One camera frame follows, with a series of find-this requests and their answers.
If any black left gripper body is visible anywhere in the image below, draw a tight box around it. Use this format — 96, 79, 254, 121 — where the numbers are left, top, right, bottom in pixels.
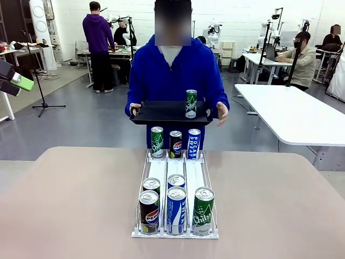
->
0, 59, 16, 81

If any black plastic tray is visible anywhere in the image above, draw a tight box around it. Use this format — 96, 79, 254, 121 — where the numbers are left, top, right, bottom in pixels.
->
129, 100, 213, 126

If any green Chilsung cider can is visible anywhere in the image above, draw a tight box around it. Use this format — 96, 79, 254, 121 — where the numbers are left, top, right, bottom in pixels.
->
192, 186, 216, 236
150, 126, 164, 159
185, 90, 198, 119

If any person's left forearm blue sleeve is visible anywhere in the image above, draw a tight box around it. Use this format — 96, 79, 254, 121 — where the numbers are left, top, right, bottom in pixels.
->
214, 82, 230, 107

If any person's right forearm blue sleeve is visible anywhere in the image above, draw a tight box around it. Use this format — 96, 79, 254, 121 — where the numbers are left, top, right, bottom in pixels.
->
125, 83, 142, 107

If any person in purple hoodie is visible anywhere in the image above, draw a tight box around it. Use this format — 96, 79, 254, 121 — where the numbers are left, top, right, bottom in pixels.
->
82, 1, 115, 94

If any person in black clothes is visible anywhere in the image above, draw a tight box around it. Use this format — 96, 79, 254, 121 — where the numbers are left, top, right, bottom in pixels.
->
113, 23, 137, 46

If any person in blue hoodie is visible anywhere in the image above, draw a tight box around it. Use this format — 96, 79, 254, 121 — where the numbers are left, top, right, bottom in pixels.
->
125, 0, 230, 149

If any seated person beige jacket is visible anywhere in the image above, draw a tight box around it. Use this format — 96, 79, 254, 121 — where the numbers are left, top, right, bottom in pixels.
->
277, 31, 316, 91

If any seated person black top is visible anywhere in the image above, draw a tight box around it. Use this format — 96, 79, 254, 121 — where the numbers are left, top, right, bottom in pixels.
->
322, 24, 343, 49

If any person's right hand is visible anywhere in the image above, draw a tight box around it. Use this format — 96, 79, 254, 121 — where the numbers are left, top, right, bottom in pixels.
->
129, 103, 142, 117

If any person's left hand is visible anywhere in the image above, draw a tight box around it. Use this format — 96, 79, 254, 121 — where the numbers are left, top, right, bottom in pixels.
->
216, 101, 230, 127

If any black tripod stand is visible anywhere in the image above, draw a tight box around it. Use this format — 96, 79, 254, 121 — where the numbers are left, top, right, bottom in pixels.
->
21, 30, 66, 118

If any white table leg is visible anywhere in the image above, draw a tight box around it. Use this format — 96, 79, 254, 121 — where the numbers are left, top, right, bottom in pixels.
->
0, 90, 16, 121

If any cluttered white side table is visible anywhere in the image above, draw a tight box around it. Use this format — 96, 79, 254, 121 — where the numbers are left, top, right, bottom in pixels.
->
0, 40, 50, 74

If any white tower air conditioner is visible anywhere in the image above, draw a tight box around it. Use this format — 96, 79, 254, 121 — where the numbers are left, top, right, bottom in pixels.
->
29, 0, 63, 71

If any background work table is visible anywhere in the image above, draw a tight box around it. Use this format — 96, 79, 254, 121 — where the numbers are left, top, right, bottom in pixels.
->
86, 45, 137, 88

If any black Pepsi can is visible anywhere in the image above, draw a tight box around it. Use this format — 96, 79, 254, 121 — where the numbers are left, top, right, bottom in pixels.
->
139, 190, 160, 235
142, 177, 161, 196
169, 131, 183, 159

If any blue Pocari Sweat can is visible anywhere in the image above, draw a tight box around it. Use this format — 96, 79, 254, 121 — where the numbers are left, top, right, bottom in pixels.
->
167, 174, 187, 189
166, 186, 188, 235
187, 128, 202, 160

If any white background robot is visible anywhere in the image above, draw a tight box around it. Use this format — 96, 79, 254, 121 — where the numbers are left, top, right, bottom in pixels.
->
257, 21, 281, 50
206, 18, 223, 45

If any white can dispenser rack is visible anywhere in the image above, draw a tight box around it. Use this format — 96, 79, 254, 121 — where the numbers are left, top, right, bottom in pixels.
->
131, 149, 219, 240

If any white drawer cabinet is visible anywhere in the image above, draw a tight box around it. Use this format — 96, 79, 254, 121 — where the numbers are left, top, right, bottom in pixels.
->
221, 40, 236, 67

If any black backpack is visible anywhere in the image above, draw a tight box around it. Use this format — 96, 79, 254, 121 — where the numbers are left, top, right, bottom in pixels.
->
236, 55, 246, 73

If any white background desk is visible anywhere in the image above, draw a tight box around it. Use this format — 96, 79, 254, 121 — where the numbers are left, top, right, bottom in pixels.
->
241, 52, 293, 85

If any grey laptop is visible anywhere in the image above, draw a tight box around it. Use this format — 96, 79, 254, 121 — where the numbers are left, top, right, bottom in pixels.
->
265, 44, 278, 63

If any large white table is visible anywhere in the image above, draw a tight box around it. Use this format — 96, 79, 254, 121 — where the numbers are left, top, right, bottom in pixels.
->
233, 83, 345, 171

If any black pole stand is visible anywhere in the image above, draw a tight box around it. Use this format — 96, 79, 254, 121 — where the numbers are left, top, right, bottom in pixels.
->
285, 20, 311, 87

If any white fabric panel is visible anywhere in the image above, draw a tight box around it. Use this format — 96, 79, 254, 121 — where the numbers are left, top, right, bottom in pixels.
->
327, 40, 345, 103

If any black camera stand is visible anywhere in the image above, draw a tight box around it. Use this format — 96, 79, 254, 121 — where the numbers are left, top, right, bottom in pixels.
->
258, 21, 272, 84

